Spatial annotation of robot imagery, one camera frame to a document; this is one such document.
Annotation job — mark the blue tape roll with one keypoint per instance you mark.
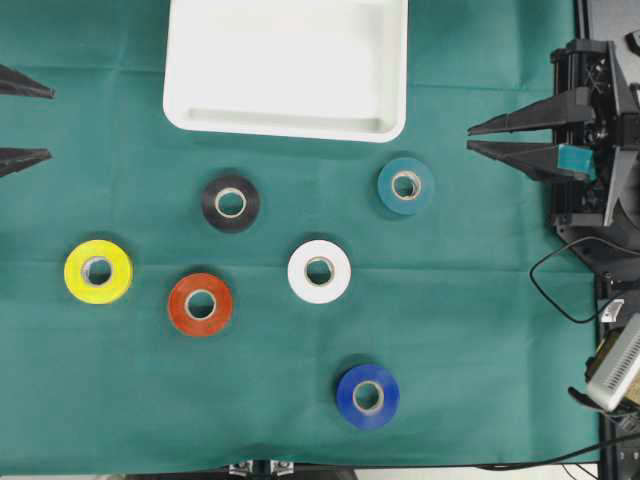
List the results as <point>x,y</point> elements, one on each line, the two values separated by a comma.
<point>367,396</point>

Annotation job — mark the red tape roll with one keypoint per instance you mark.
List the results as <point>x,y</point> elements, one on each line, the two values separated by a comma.
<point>200,305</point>

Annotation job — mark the white tape roll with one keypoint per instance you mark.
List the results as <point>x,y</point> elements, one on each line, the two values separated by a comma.
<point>319,272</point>

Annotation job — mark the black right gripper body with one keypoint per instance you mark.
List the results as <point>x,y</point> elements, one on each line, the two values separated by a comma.
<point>612,135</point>

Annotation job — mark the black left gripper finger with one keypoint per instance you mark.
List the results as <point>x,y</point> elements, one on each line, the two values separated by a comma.
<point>13,160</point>
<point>15,83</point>

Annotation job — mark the teal tape roll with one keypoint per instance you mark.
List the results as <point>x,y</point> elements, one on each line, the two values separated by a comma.
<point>405,186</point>

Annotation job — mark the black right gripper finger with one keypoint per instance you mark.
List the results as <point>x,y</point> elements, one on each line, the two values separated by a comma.
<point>541,161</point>
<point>570,107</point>

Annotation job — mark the yellow tape roll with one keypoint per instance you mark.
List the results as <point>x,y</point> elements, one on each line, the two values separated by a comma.
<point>98,272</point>

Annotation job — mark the white plastic tray case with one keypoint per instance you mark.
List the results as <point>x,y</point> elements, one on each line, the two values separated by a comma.
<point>334,70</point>

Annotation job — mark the green table cloth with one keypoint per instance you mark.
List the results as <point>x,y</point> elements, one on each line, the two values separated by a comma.
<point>440,299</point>

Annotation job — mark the black tape roll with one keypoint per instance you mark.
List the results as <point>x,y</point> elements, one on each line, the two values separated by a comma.
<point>230,203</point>

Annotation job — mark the silver vented box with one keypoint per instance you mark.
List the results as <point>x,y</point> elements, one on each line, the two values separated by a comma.
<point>614,375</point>

